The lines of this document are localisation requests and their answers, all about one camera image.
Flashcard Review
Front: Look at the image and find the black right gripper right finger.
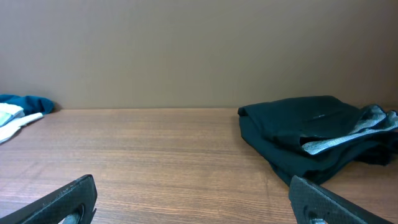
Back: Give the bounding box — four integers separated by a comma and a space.
289, 176, 392, 224

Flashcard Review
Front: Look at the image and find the blue shirt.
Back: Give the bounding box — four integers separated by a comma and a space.
1, 95, 55, 116

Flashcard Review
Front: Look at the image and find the white garment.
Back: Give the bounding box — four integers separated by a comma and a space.
1, 103, 44, 143

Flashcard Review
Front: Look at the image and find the folded black garment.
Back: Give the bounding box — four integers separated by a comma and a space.
238, 96, 397, 184

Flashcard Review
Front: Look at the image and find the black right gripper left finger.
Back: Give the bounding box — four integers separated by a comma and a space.
1, 174, 98, 224

